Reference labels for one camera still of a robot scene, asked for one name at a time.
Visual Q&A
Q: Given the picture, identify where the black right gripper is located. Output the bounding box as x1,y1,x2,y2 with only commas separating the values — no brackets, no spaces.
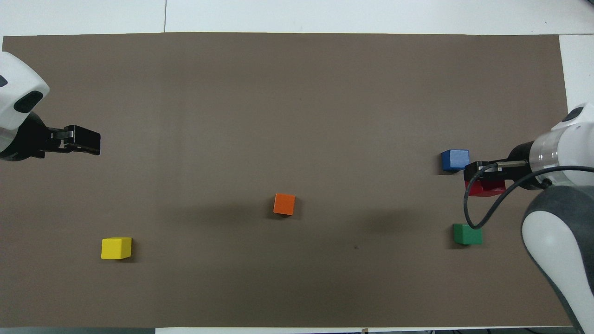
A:
465,141,553,189

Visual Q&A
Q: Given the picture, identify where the red cube block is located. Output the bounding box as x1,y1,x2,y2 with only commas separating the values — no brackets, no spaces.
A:
465,180,507,198

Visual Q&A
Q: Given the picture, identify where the green cube block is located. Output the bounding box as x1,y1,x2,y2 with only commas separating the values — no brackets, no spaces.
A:
453,224,483,246

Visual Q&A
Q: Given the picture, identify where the blue cube block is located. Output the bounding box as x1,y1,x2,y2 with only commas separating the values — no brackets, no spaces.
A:
441,149,470,173

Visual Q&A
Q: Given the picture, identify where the brown table mat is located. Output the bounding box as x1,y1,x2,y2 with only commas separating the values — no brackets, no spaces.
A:
0,32,579,329

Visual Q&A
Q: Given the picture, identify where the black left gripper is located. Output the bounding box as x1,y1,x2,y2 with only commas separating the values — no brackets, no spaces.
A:
0,112,101,162

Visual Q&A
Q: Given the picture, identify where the orange cube block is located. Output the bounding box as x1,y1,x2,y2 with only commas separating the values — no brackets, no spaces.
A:
273,193,296,217

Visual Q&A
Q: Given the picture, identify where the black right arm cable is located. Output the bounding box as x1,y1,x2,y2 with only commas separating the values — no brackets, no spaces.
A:
463,160,594,231

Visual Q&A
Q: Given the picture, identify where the yellow cube block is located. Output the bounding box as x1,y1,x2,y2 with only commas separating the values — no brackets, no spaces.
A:
101,237,133,260

